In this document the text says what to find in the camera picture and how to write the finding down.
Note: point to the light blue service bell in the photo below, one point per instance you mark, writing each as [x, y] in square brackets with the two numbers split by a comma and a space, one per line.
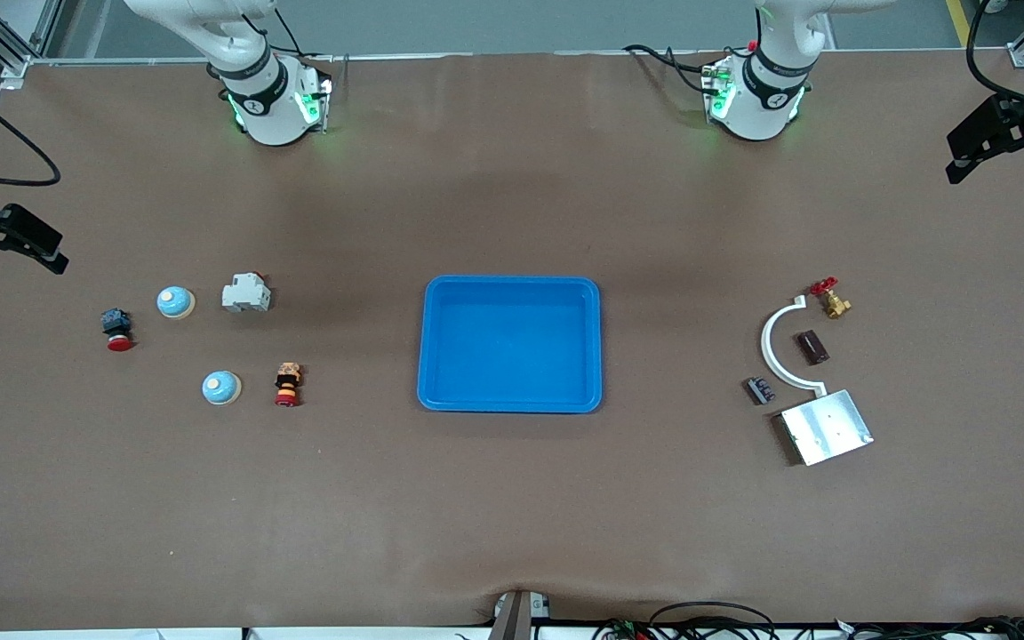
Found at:
[176, 302]
[221, 388]

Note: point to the dark brown small block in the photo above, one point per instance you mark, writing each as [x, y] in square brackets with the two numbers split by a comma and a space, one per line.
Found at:
[812, 347]

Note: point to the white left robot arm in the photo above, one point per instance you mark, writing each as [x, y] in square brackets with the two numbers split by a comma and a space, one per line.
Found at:
[761, 98]

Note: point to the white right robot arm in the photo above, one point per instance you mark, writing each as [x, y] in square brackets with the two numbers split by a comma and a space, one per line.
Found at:
[254, 98]

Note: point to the red mushroom push button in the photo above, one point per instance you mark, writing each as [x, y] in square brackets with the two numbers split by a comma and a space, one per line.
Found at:
[116, 322]

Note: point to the white caster wheel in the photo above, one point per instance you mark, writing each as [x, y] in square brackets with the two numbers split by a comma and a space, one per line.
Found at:
[992, 4]

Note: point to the brass valve red handwheel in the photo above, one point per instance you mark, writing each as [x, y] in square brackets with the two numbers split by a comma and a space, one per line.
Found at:
[835, 305]

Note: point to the white circuit breaker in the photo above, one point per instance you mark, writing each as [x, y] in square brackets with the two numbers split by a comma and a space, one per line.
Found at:
[244, 293]

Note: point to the silver metal plate box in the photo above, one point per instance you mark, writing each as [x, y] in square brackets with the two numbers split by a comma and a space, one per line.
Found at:
[828, 427]

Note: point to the blue plastic tray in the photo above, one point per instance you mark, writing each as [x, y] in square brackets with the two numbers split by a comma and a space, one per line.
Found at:
[512, 347]

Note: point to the brown table cover mat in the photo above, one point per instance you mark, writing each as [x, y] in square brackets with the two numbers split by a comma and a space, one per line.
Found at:
[512, 516]

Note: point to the white semicircular bracket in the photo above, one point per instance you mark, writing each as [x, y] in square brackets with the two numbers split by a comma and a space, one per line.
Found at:
[768, 347]

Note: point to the orange red button switch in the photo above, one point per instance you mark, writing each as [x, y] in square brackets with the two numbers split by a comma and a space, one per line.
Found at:
[288, 378]

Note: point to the brown grey camera mount bracket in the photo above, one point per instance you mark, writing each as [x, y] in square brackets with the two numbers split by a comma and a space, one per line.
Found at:
[516, 618]

